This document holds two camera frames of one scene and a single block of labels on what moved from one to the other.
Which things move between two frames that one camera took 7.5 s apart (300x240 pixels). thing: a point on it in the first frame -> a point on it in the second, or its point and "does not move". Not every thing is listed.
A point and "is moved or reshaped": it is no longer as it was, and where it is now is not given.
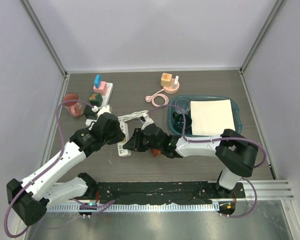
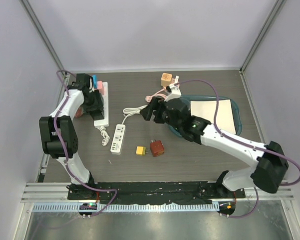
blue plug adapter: x=97 y=81 is moved or reshaped
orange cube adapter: x=166 y=79 does not move
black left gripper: x=119 y=136 -> x=97 y=105
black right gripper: x=134 y=144 -> x=147 y=112
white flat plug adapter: x=176 y=82 does not move
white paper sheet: x=210 y=117 does not move
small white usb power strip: x=122 y=151 is moved or reshaped
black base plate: x=166 y=192 does not move
